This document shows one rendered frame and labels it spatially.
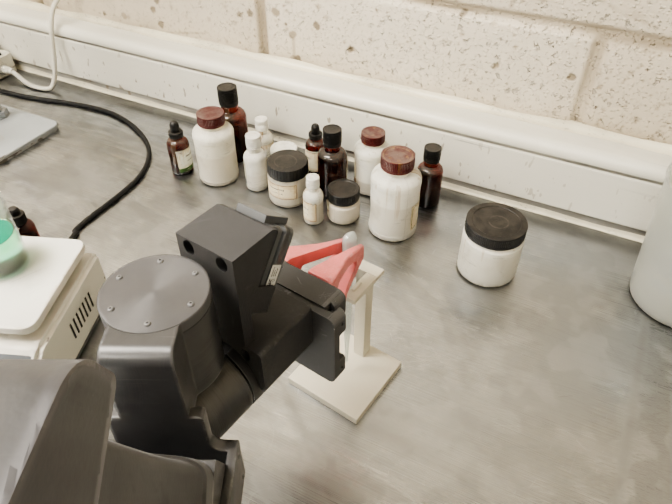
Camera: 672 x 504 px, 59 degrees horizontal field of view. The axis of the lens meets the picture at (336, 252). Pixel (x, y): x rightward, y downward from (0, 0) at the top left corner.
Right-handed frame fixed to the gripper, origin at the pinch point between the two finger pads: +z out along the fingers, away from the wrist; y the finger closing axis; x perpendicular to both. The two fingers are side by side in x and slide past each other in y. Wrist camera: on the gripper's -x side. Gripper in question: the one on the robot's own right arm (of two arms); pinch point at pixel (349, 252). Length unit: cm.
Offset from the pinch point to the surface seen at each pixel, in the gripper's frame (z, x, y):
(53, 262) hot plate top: -11.0, 7.1, 27.1
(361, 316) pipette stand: 2.1, 9.3, 0.0
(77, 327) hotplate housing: -12.9, 12.3, 23.2
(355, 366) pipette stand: 0.9, 15.2, -0.4
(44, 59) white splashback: 22, 11, 80
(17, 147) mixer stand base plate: 5, 14, 62
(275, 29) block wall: 33.1, -0.2, 35.5
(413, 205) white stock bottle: 21.3, 10.5, 5.3
